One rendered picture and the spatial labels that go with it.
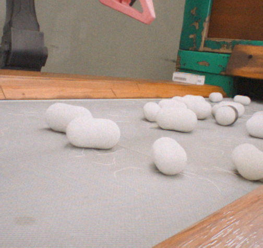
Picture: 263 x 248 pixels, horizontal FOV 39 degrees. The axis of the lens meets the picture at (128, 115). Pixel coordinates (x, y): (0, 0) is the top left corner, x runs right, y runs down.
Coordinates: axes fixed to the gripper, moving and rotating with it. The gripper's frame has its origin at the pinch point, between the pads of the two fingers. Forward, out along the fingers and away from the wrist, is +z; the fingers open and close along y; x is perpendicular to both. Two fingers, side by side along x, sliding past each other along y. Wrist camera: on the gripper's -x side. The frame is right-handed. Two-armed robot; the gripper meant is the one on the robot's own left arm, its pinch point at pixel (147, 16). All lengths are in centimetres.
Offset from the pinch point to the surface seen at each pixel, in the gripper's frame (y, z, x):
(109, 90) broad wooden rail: 0.3, 2.7, 11.5
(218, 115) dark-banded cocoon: -1.9, 16.5, -0.1
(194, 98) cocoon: 6.4, 10.4, 4.3
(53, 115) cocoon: -22.4, 13.8, 1.9
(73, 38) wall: 121, -112, 92
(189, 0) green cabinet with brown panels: 41.6, -21.0, 4.4
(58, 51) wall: 120, -116, 107
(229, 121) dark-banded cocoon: -1.3, 17.7, -0.5
